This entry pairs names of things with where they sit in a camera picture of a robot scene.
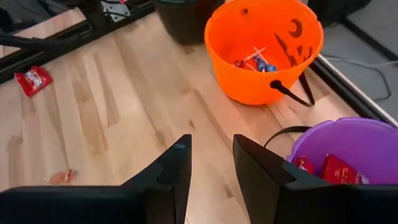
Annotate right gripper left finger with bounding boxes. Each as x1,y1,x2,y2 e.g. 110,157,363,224
121,134,192,224

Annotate purple halloween bucket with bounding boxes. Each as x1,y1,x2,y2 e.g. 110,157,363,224
264,117,398,186

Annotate black floor cable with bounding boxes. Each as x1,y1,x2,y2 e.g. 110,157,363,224
371,66,393,101

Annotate red lollipop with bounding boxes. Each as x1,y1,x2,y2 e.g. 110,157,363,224
233,58,250,70

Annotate black halloween bucket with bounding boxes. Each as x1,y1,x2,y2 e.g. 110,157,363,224
155,0,226,44

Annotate red Skittles candy pack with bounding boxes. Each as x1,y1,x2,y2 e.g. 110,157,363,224
320,154,371,185
294,156,315,175
14,65,53,98

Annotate orange-red candy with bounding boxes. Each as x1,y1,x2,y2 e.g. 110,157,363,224
48,169,77,185

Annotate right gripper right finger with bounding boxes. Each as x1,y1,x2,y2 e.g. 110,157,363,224
233,134,330,224

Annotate orange pumpkin halloween bucket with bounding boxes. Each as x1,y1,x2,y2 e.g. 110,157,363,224
204,0,325,108

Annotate white floor cable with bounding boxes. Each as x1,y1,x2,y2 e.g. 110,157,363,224
323,55,398,68

